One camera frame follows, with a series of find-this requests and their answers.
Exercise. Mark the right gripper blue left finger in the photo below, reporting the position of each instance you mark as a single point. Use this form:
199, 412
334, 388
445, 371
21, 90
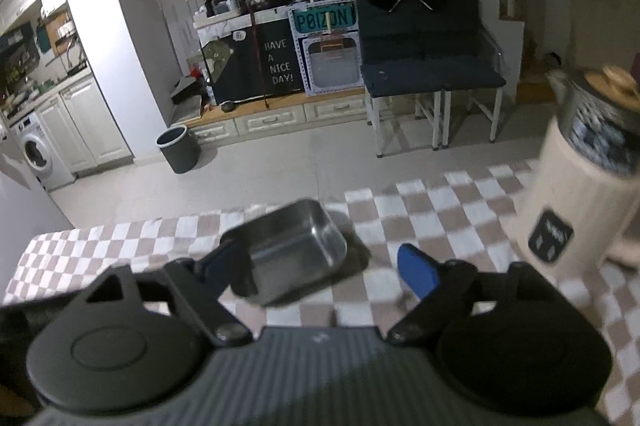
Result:
226, 267

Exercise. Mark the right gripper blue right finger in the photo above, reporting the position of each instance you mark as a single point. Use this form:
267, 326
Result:
418, 270

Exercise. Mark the dark grey trash bin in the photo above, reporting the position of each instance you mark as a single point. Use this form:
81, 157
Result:
179, 148

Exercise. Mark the square steel tray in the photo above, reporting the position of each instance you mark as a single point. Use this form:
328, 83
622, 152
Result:
284, 251

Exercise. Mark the poizon cardboard box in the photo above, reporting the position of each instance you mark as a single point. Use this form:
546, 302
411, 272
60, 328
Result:
327, 43

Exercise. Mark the black have a nice day sign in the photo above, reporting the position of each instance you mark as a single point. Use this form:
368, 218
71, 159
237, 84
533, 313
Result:
278, 60

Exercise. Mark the white shelf rack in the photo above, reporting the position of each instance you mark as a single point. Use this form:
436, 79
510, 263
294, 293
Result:
209, 12

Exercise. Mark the dark blue cushioned bench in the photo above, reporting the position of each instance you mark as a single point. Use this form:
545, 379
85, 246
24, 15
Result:
429, 55

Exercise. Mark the white washing machine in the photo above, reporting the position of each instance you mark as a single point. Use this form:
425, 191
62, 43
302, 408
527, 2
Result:
40, 154

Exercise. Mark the cream electric kettle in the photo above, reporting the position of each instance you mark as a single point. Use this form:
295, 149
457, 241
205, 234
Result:
582, 207

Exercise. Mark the checkered tablecloth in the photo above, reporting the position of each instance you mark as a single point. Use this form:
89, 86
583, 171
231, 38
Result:
462, 214

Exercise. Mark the white kitchen cabinet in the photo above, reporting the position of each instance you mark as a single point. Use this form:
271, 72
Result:
81, 127

